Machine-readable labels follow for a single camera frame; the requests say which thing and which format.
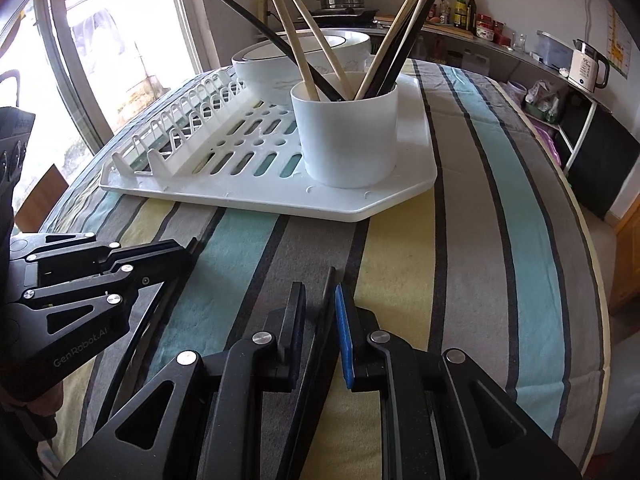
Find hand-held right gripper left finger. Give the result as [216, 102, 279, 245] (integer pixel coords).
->
[57, 283, 308, 480]

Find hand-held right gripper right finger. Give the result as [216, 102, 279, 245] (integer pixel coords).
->
[333, 283, 583, 480]

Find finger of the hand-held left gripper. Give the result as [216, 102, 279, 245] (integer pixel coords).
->
[10, 232, 198, 286]
[19, 264, 168, 338]

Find black chopstick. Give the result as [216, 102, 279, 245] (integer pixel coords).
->
[377, 0, 457, 97]
[190, 0, 346, 103]
[287, 266, 338, 480]

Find white plastic dish rack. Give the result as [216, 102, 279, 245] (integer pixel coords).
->
[99, 57, 438, 223]

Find white cylindrical cup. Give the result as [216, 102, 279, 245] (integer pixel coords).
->
[290, 72, 400, 188]

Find wooden chopstick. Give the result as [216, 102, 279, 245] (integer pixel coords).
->
[367, 0, 443, 98]
[283, 0, 347, 102]
[256, 0, 321, 102]
[355, 0, 434, 101]

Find striped tablecloth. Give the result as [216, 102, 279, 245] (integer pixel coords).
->
[40, 57, 611, 480]

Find sliding glass window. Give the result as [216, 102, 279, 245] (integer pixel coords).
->
[27, 0, 228, 161]

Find white bowl dark rim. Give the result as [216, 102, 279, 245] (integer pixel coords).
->
[295, 30, 372, 77]
[231, 42, 321, 107]

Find orange wooden door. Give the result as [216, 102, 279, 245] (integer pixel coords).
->
[604, 199, 640, 313]

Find grocery bags under counter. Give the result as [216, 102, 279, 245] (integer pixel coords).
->
[522, 79, 567, 127]

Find black cooktop stove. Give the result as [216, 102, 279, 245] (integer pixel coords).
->
[299, 6, 382, 27]

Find black cabinet panel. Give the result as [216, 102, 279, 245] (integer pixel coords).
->
[562, 104, 640, 217]

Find steel kitchen counter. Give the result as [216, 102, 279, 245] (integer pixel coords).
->
[375, 17, 613, 113]

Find red lidded jars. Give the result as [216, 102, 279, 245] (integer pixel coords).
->
[475, 12, 507, 42]

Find clear plastic storage container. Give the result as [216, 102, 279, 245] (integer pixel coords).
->
[531, 30, 574, 69]

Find white electric kettle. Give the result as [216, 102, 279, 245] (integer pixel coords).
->
[567, 38, 612, 94]

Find giraffe wall poster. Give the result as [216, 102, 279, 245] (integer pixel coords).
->
[606, 9, 632, 79]

